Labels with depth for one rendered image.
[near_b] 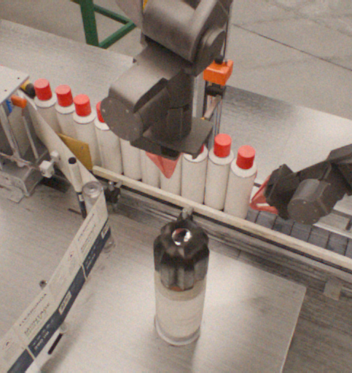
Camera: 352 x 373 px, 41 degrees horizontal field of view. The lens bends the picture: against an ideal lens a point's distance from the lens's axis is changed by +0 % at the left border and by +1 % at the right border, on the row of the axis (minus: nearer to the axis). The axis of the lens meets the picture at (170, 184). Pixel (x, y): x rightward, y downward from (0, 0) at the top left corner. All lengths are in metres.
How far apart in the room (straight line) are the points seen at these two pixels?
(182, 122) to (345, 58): 2.55
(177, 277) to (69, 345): 0.31
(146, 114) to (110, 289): 0.51
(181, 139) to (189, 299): 0.25
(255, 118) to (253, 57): 1.67
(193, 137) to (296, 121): 0.75
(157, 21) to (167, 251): 0.30
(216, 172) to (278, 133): 0.40
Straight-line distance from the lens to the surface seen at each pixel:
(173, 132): 0.59
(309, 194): 0.81
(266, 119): 1.32
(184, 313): 0.77
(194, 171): 0.93
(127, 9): 0.82
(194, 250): 0.63
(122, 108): 0.50
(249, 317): 0.92
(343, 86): 2.88
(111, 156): 1.04
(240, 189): 0.93
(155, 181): 1.04
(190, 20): 0.50
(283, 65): 2.94
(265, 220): 1.04
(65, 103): 1.03
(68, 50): 1.58
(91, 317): 0.92
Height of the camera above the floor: 1.72
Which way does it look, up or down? 51 degrees down
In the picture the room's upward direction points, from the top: straight up
